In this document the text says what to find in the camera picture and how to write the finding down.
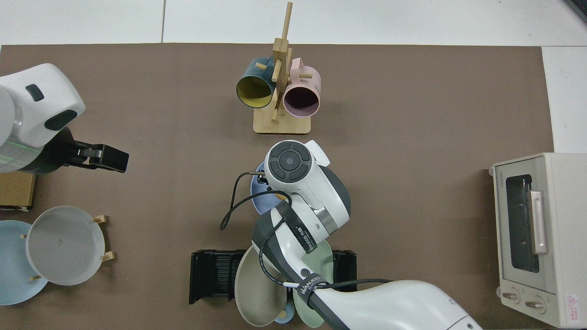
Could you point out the wooden plate rack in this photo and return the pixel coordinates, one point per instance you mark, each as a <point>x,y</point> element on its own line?
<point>100,219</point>

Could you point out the grey plate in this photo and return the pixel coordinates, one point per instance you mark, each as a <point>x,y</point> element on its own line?
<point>64,245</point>

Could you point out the pale green plate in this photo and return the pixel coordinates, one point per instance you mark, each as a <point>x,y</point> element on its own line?
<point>321,261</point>

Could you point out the black dish rack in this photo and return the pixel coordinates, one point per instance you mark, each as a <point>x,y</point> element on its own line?
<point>211,275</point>

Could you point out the beige plate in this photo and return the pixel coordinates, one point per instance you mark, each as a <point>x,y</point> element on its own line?
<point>252,293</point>

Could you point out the light blue plate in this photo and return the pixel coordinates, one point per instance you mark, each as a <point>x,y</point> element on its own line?
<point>11,261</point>

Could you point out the wooden cup stand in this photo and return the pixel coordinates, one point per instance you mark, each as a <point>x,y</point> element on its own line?
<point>284,126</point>

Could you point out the brown table cloth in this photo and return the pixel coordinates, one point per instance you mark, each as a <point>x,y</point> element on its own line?
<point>160,174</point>

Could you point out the pink mug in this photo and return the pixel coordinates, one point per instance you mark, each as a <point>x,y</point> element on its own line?
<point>300,101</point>

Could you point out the teal mug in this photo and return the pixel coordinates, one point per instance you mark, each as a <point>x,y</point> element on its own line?
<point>254,89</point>

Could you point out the small blue round thing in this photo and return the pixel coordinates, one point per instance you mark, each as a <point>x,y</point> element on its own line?
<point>286,317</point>

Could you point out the pale toaster oven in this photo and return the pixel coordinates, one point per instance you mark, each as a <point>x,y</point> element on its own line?
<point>564,206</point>

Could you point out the dark grey flat object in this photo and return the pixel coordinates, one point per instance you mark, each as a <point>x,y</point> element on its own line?
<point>578,8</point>

